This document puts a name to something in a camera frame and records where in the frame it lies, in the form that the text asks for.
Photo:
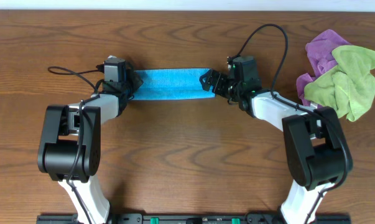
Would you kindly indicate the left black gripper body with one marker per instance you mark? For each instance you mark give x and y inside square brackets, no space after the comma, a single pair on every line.
[131,84]

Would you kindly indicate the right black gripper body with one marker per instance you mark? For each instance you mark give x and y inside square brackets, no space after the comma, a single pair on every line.
[226,88]

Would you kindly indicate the blue cloth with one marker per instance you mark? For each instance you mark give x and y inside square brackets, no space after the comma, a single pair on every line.
[172,84]

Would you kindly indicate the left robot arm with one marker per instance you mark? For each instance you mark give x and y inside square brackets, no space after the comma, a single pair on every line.
[70,143]

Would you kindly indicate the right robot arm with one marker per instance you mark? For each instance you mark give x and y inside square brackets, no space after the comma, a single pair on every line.
[317,154]

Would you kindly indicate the purple cloth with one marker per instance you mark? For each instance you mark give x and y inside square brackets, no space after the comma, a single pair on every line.
[319,53]

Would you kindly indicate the green cloth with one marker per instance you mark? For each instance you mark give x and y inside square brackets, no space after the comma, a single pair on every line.
[348,87]

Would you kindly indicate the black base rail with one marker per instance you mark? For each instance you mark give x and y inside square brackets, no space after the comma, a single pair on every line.
[137,218]

